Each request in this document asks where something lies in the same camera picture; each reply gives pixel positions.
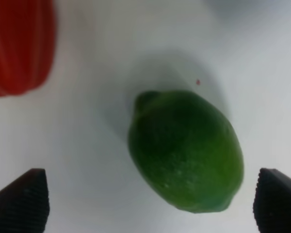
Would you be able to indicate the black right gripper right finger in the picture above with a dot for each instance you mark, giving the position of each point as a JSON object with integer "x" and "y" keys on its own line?
{"x": 272, "y": 203}

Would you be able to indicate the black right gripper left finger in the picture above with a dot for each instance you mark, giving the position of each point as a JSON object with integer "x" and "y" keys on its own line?
{"x": 24, "y": 203}

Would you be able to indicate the green lime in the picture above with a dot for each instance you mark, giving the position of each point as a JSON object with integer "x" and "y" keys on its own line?
{"x": 186, "y": 150}

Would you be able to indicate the red bell pepper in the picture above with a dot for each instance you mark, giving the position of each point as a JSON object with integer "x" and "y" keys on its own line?
{"x": 27, "y": 44}

